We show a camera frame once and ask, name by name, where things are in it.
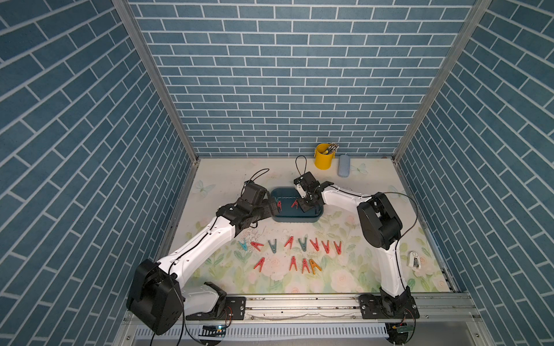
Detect yellow pen cup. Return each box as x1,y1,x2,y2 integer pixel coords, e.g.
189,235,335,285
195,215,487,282
315,144,335,170

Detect aluminium corner post right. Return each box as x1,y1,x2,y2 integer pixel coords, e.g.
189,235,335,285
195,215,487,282
392,0,492,166

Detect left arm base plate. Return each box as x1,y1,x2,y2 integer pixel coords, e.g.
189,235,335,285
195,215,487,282
186,296,247,321

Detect dark teal storage box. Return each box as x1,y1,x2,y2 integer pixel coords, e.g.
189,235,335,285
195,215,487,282
271,187,323,223

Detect red clothespin row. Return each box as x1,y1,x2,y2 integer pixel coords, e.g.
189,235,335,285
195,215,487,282
253,257,265,272
289,256,298,271
302,258,311,273

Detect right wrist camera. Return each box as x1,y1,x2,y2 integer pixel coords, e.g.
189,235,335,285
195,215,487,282
294,177,307,198

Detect grey blue cylinder case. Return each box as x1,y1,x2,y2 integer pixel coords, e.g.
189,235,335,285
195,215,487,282
338,154,351,177

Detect pens in yellow cup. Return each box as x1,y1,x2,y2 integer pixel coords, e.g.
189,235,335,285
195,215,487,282
323,143,339,155

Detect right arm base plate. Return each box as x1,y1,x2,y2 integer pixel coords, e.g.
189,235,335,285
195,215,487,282
358,294,420,319

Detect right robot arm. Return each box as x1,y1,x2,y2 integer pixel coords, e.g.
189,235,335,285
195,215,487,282
294,172,406,298

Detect aluminium corner post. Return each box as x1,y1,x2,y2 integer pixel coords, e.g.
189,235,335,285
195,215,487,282
392,0,492,166
113,0,199,165

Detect orange clothespin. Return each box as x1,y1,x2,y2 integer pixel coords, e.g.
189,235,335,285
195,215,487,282
309,259,322,275

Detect aluminium corner post left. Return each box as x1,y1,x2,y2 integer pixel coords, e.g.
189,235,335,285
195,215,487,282
113,0,199,165

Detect dark teal clothespin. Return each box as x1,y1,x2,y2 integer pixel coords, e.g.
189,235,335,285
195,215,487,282
298,236,308,252

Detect aluminium front rail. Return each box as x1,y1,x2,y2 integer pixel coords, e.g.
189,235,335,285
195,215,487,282
205,293,480,324

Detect small white device on table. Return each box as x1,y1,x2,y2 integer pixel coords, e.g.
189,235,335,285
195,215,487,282
408,251,421,270

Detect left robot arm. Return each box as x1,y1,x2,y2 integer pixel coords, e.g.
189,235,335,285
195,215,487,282
126,180,278,335

